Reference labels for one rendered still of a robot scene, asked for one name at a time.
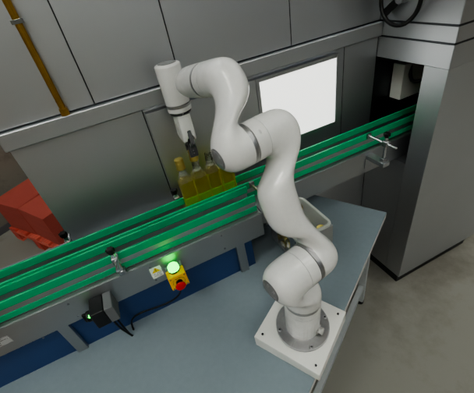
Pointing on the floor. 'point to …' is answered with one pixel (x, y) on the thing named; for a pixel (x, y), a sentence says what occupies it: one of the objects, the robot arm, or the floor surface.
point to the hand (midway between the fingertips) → (191, 149)
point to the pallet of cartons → (30, 216)
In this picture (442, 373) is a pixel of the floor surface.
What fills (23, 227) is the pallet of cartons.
